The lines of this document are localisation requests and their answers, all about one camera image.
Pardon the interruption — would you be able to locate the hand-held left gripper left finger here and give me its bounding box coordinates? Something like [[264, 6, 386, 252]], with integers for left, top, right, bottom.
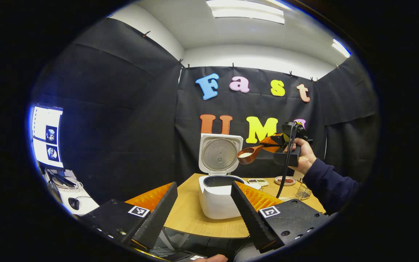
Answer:
[[77, 182, 178, 252]]

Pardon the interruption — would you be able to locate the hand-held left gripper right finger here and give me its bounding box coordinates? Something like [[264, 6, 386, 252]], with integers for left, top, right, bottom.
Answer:
[[231, 181, 332, 253]]

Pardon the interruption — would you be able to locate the brown wooden spoon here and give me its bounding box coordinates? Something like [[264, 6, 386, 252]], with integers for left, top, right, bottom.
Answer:
[[237, 144, 264, 165]]

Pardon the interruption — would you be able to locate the white rice cooker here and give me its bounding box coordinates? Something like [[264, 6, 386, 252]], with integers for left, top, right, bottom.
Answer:
[[198, 133, 262, 220]]

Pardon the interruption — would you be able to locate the wire mesh chopstick holder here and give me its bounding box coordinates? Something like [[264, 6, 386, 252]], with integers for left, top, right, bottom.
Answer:
[[296, 183, 312, 201]]

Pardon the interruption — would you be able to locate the white round plate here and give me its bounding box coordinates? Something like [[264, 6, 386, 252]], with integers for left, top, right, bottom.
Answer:
[[274, 176, 297, 186]]

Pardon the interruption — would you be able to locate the white side desk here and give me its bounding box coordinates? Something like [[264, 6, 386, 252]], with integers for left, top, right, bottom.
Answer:
[[44, 169, 101, 217]]

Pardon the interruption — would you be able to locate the black backdrop cloth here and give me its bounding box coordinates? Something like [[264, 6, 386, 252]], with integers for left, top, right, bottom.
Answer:
[[28, 18, 379, 211]]

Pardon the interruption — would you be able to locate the small ceiling light panel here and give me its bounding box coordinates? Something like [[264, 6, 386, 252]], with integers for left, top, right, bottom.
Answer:
[[331, 38, 352, 59]]

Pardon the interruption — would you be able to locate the large ceiling light panel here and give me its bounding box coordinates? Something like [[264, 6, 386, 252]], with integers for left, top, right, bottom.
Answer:
[[206, 0, 286, 24]]

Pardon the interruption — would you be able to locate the computer monitor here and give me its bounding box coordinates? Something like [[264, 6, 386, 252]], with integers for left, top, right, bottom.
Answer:
[[31, 104, 64, 170]]

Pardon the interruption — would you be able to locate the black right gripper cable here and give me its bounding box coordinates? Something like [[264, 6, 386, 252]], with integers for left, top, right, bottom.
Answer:
[[276, 124, 300, 199]]

